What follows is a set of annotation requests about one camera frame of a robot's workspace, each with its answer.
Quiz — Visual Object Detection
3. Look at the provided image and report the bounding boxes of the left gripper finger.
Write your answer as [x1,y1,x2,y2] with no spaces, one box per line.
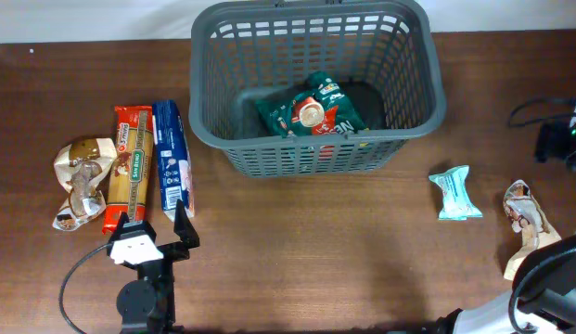
[111,212,129,238]
[173,199,200,246]

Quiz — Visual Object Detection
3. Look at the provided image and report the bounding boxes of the beige brown snack bag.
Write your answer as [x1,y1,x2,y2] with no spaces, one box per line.
[503,180,561,281]

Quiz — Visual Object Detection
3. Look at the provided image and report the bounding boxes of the light teal tissue pack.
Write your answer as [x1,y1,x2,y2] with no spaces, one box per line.
[429,165,482,221]

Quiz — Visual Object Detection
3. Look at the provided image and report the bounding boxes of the green Nescafe coffee bag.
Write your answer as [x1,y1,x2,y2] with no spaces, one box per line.
[255,71,368,138]

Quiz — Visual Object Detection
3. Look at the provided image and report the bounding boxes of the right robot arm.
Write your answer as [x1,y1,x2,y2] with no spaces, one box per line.
[422,122,576,334]

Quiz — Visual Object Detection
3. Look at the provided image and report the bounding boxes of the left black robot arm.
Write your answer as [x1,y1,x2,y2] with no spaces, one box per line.
[107,200,200,334]

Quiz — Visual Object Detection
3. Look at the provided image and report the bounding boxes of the blue pasta pack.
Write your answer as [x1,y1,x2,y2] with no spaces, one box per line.
[152,100,195,221]

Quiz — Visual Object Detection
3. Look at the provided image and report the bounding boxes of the San Remo spaghetti pack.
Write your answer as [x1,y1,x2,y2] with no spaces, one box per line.
[102,106,154,234]

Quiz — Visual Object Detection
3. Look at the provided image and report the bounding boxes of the crumpled beige clear wrapper bag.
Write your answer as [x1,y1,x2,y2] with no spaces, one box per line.
[52,138,117,231]

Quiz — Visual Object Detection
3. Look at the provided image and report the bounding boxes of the grey plastic shopping basket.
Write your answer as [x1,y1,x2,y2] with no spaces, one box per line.
[188,1,446,177]

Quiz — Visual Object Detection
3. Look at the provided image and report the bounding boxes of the right black cable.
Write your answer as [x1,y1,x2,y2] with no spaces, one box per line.
[506,96,576,129]

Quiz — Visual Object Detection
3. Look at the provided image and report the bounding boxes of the black cable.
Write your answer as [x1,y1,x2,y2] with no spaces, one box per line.
[58,241,113,334]
[506,96,576,129]

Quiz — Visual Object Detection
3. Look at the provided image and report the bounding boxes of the left black cable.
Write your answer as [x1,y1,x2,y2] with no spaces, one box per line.
[58,241,113,334]

